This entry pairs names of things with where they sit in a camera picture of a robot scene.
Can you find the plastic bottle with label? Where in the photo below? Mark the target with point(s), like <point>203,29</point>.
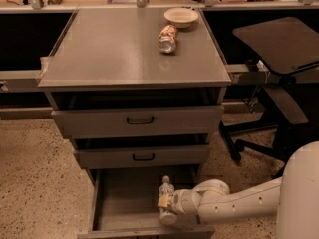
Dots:
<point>166,215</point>

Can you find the black drawer handle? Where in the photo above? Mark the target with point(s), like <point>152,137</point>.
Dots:
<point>138,121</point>
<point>143,157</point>

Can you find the black top drawer handle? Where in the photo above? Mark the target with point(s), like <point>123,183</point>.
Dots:
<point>138,121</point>

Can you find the black office chair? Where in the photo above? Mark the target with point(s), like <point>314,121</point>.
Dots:
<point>289,50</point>

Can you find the top grey drawer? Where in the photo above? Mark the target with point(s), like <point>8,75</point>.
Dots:
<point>108,123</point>

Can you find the grey drawer cabinet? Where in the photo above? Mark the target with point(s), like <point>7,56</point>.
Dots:
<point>110,59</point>

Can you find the middle grey drawer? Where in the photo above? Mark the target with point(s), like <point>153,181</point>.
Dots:
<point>122,157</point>

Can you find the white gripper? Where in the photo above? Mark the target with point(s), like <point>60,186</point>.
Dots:
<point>181,201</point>

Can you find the grey rail beam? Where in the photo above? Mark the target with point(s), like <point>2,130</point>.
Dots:
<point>19,81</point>

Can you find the bottom open grey drawer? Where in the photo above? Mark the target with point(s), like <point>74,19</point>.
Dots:
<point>125,205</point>

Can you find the black middle drawer handle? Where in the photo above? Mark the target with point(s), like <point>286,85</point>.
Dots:
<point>143,157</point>

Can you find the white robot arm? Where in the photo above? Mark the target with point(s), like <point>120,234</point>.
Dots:
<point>292,198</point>

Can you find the white ceramic bowl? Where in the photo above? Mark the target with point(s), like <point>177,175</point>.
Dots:
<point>181,17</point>

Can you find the crushed metallic can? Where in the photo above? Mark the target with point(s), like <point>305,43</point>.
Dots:
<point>167,39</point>

